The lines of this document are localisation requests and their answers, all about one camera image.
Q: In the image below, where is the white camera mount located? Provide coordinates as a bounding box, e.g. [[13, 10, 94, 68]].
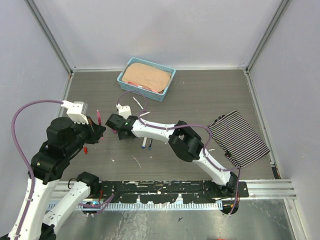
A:
[[61, 100, 89, 125], [116, 103, 132, 119]]

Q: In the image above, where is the red gel pen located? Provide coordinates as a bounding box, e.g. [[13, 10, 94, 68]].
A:
[[96, 109, 102, 126]]

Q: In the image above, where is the peach folded towel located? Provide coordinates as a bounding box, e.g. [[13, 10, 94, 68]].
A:
[[122, 62, 172, 94]]

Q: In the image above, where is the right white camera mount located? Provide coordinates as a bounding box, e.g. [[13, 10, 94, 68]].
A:
[[116, 103, 132, 119]]

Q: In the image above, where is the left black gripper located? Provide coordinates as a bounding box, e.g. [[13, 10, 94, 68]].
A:
[[66, 114, 106, 156]]

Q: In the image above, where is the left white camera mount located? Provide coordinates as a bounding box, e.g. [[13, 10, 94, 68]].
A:
[[61, 100, 89, 125]]

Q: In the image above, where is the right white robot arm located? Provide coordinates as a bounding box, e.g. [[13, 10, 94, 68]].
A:
[[106, 113, 238, 198]]

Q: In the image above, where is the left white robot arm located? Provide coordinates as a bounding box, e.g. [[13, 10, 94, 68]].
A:
[[1, 117, 106, 240]]

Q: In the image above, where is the black white striped cloth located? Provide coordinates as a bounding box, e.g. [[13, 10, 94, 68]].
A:
[[207, 110, 270, 168]]

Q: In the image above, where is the blue gel pen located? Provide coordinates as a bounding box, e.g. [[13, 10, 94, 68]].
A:
[[148, 138, 153, 150]]

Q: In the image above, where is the white marker blue print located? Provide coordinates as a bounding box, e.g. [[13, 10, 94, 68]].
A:
[[141, 137, 148, 149]]

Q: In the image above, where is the white pen upper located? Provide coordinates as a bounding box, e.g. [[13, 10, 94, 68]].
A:
[[132, 96, 144, 110]]

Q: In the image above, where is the blue slotted cable duct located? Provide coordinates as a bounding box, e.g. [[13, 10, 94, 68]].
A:
[[47, 201, 223, 211]]

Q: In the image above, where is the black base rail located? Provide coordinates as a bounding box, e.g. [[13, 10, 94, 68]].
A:
[[90, 180, 235, 204]]

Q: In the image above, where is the blue plastic basket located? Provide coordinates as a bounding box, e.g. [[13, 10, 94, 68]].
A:
[[117, 57, 176, 102]]

